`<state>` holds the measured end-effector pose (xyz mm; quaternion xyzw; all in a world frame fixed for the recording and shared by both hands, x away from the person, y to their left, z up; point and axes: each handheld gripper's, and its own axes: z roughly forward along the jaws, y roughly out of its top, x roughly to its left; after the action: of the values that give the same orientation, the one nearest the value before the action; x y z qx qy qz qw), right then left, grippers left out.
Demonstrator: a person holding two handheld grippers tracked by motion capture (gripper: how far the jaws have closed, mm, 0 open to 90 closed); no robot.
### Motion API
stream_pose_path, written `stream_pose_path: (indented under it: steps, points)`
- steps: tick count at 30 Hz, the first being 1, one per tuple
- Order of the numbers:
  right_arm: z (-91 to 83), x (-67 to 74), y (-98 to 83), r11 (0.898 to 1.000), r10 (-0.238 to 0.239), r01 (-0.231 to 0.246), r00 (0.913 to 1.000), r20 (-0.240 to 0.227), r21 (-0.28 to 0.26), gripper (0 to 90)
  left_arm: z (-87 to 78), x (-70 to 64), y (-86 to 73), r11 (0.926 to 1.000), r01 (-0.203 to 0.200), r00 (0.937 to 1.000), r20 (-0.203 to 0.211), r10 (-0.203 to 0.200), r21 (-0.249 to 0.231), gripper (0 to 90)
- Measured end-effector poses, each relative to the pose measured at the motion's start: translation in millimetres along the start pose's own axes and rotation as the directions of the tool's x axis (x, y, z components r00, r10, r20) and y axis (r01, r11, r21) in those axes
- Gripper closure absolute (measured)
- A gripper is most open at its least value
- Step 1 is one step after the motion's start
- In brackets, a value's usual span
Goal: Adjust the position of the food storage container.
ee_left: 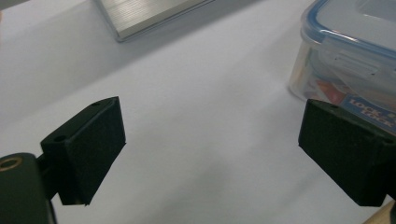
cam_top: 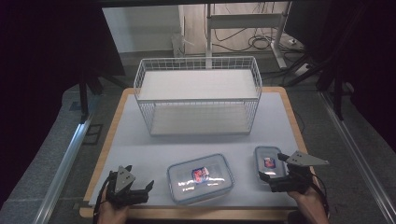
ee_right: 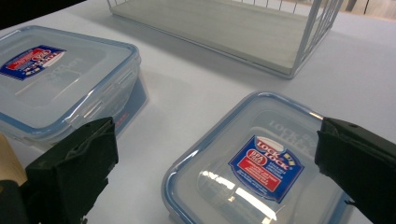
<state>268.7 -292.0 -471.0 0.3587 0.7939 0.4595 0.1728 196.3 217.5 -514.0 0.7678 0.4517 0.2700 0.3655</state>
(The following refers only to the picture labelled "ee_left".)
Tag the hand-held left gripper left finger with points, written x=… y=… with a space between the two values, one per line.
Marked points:
x=90 y=149

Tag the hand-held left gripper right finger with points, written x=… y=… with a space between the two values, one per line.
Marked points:
x=345 y=155

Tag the clear plastic food container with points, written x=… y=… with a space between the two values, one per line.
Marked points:
x=327 y=84

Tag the light wooden piece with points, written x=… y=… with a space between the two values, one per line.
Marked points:
x=383 y=215

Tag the brushed metal slab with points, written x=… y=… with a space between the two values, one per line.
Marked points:
x=146 y=15

